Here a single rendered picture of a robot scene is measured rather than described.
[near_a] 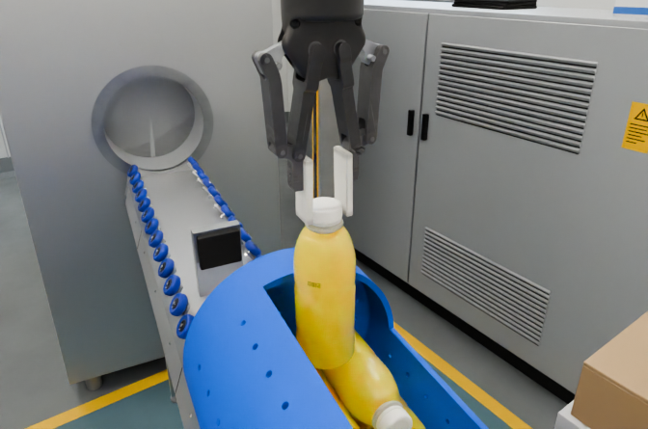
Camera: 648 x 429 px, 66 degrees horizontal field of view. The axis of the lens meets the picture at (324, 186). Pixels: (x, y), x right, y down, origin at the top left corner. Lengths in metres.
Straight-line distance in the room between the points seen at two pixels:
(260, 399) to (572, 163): 1.56
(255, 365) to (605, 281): 1.58
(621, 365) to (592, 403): 0.06
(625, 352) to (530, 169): 1.25
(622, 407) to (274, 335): 0.46
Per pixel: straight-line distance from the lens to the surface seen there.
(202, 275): 1.10
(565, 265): 2.03
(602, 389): 0.78
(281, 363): 0.51
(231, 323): 0.59
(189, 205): 1.55
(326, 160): 1.24
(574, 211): 1.94
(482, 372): 2.38
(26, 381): 2.57
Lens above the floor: 1.56
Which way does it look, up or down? 23 degrees down
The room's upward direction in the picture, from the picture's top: straight up
